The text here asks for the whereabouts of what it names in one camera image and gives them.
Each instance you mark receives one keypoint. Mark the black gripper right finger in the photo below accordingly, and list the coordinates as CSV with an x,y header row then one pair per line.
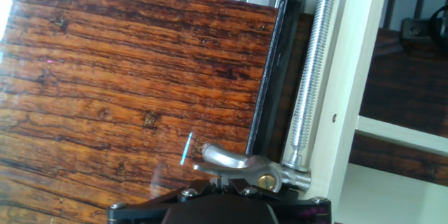
x,y
304,211

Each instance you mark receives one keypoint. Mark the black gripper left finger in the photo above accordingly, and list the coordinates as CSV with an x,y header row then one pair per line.
x,y
147,208

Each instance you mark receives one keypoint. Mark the silver metal water tap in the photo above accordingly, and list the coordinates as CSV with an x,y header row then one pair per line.
x,y
252,168

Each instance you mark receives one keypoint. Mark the glossy wood-grain table mat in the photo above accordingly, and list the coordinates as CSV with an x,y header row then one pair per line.
x,y
122,87

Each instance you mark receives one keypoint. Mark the silver threaded clamp screw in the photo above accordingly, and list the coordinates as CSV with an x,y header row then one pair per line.
x,y
311,70

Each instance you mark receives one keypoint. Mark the cream wooden frame stand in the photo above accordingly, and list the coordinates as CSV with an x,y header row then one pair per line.
x,y
346,77

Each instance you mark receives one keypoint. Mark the black metal bracket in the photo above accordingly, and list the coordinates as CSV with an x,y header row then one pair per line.
x,y
420,29

